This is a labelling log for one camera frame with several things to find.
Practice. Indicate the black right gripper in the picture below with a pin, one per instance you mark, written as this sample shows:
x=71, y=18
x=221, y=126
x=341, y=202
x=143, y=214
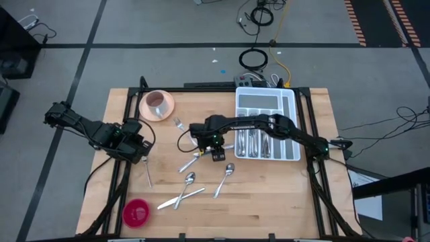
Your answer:
x=208, y=131

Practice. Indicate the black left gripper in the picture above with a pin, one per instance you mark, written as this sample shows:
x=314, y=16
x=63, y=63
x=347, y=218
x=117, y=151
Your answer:
x=131, y=141

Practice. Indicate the silver fork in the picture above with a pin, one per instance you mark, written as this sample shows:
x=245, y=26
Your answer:
x=178, y=123
x=239, y=144
x=146, y=171
x=244, y=144

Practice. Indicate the white cutlery tray organizer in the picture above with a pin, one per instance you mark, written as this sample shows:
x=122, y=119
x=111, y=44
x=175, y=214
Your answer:
x=258, y=101

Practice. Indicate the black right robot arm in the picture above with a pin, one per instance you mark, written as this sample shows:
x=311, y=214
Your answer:
x=295, y=131

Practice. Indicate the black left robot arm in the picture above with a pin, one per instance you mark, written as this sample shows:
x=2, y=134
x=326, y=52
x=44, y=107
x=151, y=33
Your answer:
x=87, y=129

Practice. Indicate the white mug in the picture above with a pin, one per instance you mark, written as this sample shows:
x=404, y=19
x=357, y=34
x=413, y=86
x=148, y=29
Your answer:
x=155, y=99

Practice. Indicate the grey power strip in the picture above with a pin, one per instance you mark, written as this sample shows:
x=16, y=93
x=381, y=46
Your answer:
x=242, y=82

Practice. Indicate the red plastic bowl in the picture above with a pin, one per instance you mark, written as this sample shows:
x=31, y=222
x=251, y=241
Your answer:
x=136, y=213

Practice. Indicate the black equipment case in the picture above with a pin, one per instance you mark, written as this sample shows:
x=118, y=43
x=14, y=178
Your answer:
x=8, y=107

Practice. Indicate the white paper sheet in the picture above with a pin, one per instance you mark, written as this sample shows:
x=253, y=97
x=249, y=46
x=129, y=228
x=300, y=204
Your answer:
x=369, y=208

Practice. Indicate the black desk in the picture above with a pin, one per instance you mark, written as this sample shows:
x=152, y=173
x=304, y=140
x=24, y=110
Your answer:
x=386, y=185

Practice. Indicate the pink object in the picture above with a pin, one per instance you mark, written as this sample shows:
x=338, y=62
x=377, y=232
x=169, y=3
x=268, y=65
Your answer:
x=409, y=240

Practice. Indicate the black bracket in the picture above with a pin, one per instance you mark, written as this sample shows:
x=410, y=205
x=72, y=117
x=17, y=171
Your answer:
x=181, y=237

